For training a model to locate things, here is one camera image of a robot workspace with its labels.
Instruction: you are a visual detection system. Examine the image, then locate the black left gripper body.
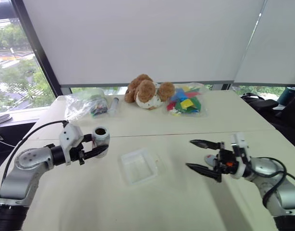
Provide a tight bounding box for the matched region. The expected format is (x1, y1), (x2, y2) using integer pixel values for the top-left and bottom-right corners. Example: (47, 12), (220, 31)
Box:
(70, 143), (87, 166)

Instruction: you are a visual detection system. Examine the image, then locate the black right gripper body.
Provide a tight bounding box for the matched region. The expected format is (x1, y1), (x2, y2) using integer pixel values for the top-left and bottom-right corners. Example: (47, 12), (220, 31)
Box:
(213, 141), (239, 176)

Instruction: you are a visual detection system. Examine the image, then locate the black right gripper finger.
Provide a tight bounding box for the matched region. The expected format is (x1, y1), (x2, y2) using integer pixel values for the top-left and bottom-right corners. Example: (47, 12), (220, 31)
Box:
(189, 139), (221, 150)
(185, 163), (222, 183)

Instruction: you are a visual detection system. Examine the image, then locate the white jar with brown contents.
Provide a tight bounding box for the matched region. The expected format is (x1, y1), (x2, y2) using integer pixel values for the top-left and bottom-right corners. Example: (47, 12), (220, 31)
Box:
(92, 126), (111, 158)

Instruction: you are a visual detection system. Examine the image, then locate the white jar lid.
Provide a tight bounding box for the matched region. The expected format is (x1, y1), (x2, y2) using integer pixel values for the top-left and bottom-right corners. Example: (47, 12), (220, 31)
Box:
(204, 154), (219, 169)

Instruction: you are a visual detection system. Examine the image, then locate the clear plastic box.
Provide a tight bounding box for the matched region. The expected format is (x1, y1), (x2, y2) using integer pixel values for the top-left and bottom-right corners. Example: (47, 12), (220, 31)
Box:
(120, 148), (162, 186)

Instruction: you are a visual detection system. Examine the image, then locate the clear plastic bag with items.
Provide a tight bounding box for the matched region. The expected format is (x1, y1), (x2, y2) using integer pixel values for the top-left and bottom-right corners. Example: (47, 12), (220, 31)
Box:
(64, 87), (109, 121)

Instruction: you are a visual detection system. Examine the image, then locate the clear plastic tube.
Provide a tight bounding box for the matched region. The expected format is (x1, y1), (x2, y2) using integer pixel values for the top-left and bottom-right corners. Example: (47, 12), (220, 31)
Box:
(107, 96), (121, 116)

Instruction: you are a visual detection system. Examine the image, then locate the bag of coloured blocks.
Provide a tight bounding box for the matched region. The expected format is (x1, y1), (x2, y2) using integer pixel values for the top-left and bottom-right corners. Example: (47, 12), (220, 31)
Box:
(165, 82), (209, 118)

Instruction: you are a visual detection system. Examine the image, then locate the brown and white plush toy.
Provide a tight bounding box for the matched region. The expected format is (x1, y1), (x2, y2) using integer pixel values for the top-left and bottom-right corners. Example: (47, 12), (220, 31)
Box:
(124, 74), (176, 111)

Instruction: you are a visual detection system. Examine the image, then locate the black bag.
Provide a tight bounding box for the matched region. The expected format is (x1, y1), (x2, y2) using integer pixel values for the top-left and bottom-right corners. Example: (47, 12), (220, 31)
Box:
(240, 92), (295, 153)

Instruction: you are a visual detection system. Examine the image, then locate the grey flat object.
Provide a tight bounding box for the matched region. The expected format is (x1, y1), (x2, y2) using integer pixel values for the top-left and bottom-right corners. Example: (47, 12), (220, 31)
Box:
(0, 111), (13, 126)

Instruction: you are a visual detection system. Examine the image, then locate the teal cylindrical bottle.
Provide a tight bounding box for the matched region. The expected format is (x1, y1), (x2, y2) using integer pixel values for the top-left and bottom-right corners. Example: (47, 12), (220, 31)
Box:
(277, 86), (295, 107)

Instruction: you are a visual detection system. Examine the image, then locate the wide white roller blind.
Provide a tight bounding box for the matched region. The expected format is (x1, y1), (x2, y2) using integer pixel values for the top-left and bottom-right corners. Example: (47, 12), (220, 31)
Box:
(22, 0), (269, 89)

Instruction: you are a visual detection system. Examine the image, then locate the narrow white roller blind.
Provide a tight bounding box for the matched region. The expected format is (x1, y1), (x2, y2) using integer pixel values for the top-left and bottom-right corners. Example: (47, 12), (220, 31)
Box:
(233, 0), (295, 87)

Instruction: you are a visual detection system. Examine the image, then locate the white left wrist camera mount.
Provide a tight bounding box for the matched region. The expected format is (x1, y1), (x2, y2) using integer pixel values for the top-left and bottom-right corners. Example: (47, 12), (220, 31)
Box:
(59, 123), (84, 166)

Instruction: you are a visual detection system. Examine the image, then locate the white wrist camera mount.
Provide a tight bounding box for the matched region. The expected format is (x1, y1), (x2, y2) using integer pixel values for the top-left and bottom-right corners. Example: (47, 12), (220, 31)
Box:
(229, 132), (252, 180)
(59, 123), (84, 166)

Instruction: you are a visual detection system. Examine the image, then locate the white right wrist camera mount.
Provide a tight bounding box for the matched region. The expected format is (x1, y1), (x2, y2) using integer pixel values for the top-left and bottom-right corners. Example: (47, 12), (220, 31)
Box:
(229, 132), (252, 180)

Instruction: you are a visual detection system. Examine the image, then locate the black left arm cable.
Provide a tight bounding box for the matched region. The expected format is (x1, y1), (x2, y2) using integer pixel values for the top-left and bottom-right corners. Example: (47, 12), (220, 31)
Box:
(0, 119), (68, 186)

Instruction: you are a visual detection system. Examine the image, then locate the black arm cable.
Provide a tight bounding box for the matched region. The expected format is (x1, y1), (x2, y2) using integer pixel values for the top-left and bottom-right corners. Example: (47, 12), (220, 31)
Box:
(0, 119), (68, 186)
(248, 157), (295, 209)

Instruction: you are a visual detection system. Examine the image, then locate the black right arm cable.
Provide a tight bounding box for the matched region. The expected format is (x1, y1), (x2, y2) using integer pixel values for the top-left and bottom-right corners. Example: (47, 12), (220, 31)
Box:
(248, 157), (295, 209)

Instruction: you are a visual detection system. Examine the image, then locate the black window frame post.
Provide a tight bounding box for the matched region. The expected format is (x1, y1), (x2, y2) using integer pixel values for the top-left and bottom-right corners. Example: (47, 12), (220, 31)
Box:
(12, 0), (63, 97)

